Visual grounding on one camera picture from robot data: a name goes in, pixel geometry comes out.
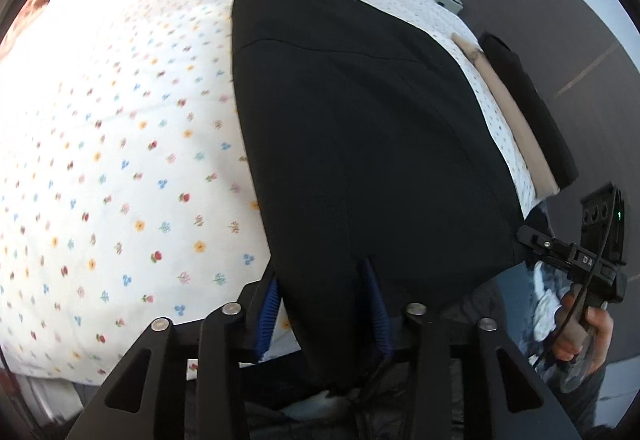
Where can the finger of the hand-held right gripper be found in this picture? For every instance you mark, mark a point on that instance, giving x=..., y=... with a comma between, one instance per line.
x=537, y=240

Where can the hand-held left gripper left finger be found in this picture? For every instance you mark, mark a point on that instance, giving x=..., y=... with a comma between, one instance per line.
x=270, y=315

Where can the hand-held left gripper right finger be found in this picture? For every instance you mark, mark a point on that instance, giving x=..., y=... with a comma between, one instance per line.
x=380, y=326

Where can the black garment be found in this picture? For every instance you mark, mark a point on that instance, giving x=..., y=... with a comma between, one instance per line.
x=360, y=120

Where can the person's right forearm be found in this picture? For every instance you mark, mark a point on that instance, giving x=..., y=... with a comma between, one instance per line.
x=585, y=412

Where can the person's right hand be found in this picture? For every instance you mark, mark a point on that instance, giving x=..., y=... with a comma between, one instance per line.
x=600, y=335

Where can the person's dark clothing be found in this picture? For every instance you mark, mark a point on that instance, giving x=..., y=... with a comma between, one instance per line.
x=465, y=400

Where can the beige folded cloth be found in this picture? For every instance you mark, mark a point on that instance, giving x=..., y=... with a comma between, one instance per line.
x=515, y=120

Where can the black folded cloth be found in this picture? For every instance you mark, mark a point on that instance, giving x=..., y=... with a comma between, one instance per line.
x=535, y=110

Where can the white floral bed sheet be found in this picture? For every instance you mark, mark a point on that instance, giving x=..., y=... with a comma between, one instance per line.
x=110, y=120

